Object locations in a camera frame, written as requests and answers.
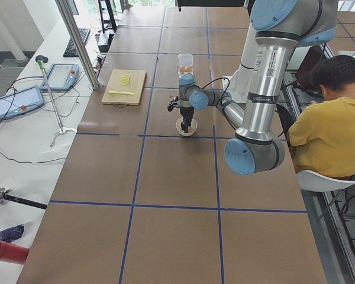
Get far teach pendant tablet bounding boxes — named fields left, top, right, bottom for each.
left=46, top=63, right=79, bottom=92

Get clear plastic egg box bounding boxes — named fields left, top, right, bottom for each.
left=177, top=53, right=193, bottom=78

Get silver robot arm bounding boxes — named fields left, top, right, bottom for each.
left=167, top=1, right=338, bottom=175

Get grabber reach stick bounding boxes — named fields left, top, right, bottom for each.
left=36, top=59, right=77, bottom=147

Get yellow plastic knife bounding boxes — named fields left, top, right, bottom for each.
left=108, top=91, right=135, bottom=95

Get wooden cutting board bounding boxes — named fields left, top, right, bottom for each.
left=101, top=69, right=146, bottom=105

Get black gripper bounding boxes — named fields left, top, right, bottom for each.
left=180, top=105, right=194, bottom=132

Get red cylinder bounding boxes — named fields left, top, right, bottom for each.
left=0, top=240, right=30, bottom=264

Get teach pendant tablet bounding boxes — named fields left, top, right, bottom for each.
left=46, top=63, right=79, bottom=92
left=0, top=86, right=44, bottom=120

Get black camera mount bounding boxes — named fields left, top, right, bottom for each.
left=167, top=96, right=180, bottom=112

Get blue patterned cloth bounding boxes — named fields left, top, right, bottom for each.
left=0, top=224, right=24, bottom=243

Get lemon slices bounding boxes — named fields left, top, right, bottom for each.
left=120, top=72, right=131, bottom=86

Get aluminium frame post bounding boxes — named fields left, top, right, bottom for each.
left=55, top=0, right=100, bottom=90

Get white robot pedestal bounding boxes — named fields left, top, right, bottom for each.
left=222, top=23, right=258, bottom=103

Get black tripod stand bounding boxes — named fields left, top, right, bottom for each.
left=0, top=188, right=47, bottom=209

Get white bowl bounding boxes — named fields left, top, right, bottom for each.
left=176, top=117, right=198, bottom=137

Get black keyboard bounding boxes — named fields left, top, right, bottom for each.
left=62, top=28, right=91, bottom=58

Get near teach pendant tablet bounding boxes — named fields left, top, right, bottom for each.
left=0, top=86, right=44, bottom=120

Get white chair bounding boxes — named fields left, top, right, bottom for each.
left=295, top=165, right=355, bottom=220

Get person in yellow shirt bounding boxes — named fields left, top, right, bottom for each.
left=288, top=55, right=355, bottom=179

